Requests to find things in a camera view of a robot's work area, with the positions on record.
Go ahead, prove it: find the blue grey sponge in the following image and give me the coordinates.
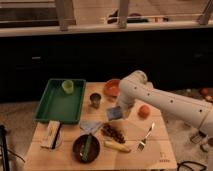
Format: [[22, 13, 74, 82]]
[[107, 106, 122, 121]]

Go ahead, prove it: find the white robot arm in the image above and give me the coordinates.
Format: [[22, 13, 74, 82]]
[[117, 70, 213, 138]]

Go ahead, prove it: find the small metal cup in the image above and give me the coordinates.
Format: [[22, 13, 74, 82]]
[[90, 93, 101, 109]]

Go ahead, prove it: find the light green plastic cup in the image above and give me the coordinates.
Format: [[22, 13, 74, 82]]
[[62, 80, 74, 94]]

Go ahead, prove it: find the orange bowl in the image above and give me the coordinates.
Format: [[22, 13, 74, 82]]
[[103, 79, 120, 97]]

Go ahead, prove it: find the brown grape bunch toy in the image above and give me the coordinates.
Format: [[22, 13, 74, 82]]
[[101, 124, 125, 144]]

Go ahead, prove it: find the orange ball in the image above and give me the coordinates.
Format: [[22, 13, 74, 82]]
[[138, 105, 151, 119]]

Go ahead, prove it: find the grey folded cloth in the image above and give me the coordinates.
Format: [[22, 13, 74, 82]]
[[80, 121, 103, 134]]

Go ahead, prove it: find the green plastic tray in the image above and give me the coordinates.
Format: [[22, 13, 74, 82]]
[[35, 79, 86, 124]]

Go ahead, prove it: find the green cucumber toy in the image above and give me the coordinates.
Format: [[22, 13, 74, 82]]
[[82, 134, 92, 162]]

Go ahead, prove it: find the dark brown bowl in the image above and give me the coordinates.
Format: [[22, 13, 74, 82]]
[[72, 134, 100, 163]]

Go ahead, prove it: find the metal fork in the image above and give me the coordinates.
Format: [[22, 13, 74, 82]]
[[138, 122, 155, 151]]

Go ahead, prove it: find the black stand left edge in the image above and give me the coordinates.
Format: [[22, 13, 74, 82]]
[[0, 125, 10, 171]]

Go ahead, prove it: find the black cable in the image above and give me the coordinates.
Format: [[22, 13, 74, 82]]
[[176, 160, 210, 171]]

